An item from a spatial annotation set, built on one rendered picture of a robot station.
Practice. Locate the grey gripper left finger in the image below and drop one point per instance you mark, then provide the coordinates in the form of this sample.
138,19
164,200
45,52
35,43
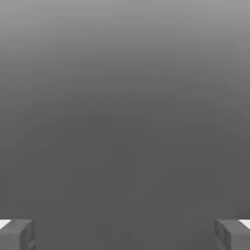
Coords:
15,234

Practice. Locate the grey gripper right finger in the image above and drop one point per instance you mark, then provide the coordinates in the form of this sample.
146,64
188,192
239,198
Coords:
234,235

